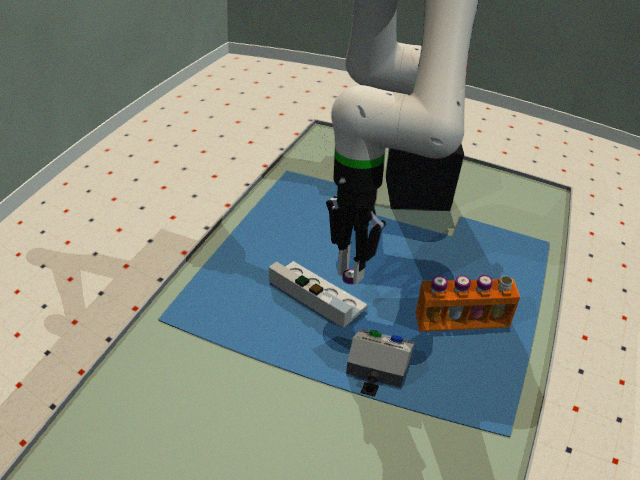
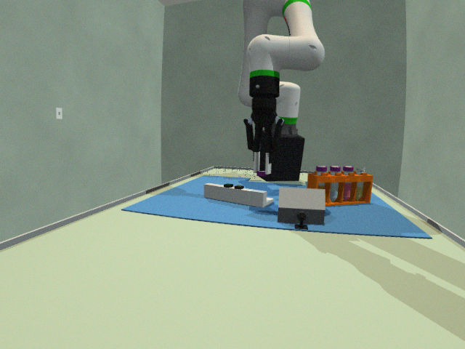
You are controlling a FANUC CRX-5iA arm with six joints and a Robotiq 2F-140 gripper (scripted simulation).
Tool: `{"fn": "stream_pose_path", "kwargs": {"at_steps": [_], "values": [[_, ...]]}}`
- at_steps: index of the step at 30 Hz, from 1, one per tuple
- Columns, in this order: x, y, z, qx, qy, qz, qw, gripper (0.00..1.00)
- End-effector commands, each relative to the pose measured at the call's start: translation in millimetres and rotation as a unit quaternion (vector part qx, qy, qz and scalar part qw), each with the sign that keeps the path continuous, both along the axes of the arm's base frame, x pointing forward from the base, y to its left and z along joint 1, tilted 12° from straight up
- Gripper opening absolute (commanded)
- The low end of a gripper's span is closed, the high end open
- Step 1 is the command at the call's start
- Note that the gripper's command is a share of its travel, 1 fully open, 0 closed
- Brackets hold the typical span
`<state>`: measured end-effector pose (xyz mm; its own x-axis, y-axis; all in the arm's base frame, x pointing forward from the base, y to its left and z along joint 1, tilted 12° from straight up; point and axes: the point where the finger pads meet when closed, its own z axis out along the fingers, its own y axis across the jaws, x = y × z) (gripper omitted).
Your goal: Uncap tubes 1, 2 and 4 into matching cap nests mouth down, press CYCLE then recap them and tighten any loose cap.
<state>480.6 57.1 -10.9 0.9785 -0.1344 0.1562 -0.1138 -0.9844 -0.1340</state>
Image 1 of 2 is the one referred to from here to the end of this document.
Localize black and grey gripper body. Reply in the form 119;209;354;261
337;187;377;226

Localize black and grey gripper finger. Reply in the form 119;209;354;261
352;211;386;284
326;196;353;276

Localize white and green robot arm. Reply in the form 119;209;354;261
331;0;479;193

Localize blue flat mat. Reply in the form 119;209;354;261
158;171;550;437

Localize purple screw cap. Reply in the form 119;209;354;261
455;275;471;291
431;276;448;292
342;269;354;284
477;275;493;290

